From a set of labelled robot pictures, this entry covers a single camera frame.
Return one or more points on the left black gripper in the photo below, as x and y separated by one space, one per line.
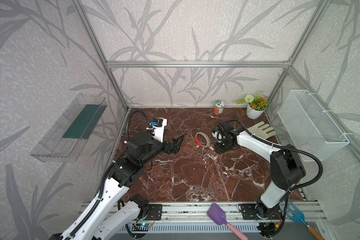
168 146

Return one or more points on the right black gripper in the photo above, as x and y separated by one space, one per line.
221 147

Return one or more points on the metal keyring with red handle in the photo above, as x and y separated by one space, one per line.
202 139

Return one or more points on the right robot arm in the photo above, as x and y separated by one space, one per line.
285 167

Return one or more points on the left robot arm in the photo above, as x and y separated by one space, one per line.
94 223

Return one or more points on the cream work glove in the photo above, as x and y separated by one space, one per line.
262 130

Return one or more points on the white pot with flowers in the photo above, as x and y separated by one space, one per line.
256 104

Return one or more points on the purple pink toy shovel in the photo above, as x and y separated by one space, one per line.
218 216

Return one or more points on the blue toy garden fork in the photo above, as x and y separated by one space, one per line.
295 214

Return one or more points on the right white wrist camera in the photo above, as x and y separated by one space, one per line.
217 135

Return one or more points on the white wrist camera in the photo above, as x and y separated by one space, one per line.
157 128
217 135

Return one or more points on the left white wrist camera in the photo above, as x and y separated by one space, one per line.
157 128

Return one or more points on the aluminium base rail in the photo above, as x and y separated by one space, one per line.
196 212

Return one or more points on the white wire mesh basket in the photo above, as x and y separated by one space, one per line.
310 126

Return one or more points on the clear plastic wall shelf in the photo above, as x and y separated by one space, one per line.
65 140

